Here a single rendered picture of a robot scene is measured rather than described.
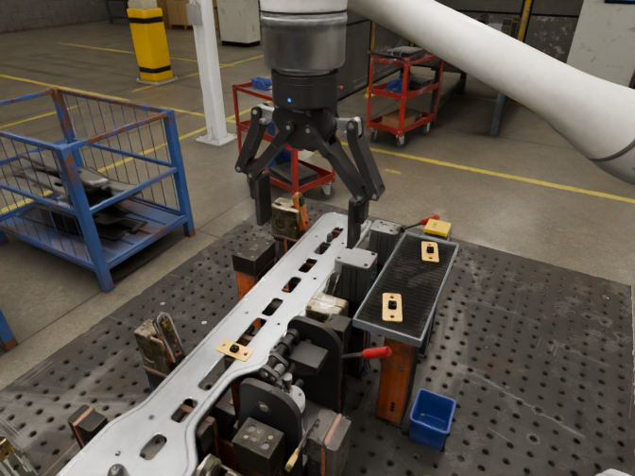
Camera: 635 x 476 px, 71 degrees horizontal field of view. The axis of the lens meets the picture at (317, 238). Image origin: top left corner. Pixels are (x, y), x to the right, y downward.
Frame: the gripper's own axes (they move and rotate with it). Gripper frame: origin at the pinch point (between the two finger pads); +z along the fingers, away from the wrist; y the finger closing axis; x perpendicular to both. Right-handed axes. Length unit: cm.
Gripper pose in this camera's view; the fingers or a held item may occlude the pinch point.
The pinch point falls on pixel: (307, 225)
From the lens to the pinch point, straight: 60.2
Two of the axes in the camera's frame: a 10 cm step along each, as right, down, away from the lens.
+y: -9.0, -2.3, 3.7
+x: -4.3, 4.8, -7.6
